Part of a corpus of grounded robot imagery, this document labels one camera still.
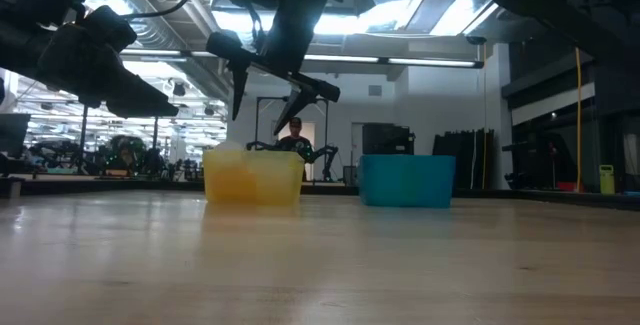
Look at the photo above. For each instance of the black security camera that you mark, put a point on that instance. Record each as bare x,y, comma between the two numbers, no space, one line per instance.
475,40

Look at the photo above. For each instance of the yellow translucent plastic bin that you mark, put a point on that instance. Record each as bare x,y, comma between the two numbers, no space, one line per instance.
280,180

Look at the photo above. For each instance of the black folded panels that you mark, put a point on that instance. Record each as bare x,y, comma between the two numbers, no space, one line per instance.
462,160

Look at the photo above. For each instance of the long ceiling light bar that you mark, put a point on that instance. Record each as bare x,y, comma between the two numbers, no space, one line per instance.
430,62

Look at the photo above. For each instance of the lime green container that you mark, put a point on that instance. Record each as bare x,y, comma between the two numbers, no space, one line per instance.
606,180

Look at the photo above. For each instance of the person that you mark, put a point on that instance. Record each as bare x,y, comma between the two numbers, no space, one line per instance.
295,142

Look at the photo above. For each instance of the background robot with green lights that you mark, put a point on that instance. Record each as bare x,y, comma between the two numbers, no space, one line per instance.
125,152

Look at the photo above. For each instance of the black monitor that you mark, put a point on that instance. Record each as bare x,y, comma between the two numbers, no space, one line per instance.
14,135

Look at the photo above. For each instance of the grey wall vent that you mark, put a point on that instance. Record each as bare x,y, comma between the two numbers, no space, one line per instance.
375,90

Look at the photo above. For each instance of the blue plastic bin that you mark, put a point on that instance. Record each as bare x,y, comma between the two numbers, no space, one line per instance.
407,180

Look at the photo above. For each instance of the red floor object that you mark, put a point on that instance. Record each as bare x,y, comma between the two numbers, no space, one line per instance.
570,186

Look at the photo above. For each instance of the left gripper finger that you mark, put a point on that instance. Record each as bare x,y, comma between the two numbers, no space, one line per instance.
140,102

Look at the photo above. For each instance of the background black robot arm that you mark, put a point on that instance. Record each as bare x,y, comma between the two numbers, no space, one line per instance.
325,154

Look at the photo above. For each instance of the black cabinet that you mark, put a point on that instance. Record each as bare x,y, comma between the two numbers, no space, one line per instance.
387,139

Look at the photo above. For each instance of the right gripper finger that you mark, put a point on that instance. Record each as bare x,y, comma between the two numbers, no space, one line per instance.
296,102
239,85

